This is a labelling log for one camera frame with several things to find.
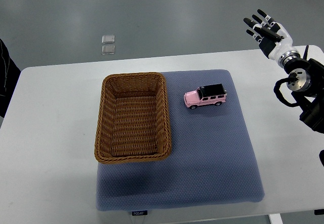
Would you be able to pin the upper floor socket plate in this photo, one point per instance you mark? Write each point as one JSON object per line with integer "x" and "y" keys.
{"x": 108, "y": 39}

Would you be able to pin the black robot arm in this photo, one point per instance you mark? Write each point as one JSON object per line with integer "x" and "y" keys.
{"x": 305, "y": 80}

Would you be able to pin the black object at left edge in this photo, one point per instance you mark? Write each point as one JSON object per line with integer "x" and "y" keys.
{"x": 10, "y": 74}

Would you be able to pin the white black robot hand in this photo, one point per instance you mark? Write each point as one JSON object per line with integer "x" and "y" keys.
{"x": 272, "y": 38}

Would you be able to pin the brown wicker basket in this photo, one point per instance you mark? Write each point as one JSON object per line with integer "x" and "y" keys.
{"x": 133, "y": 120}

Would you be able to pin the pink toy car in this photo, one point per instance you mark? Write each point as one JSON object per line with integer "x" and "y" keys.
{"x": 205, "y": 95}

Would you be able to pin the blue quilted mat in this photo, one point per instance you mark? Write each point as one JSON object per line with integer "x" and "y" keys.
{"x": 212, "y": 159}

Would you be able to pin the white table leg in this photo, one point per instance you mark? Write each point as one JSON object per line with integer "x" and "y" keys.
{"x": 275, "y": 219}

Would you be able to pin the black mat label tag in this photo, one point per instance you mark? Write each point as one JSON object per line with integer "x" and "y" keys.
{"x": 139, "y": 213}

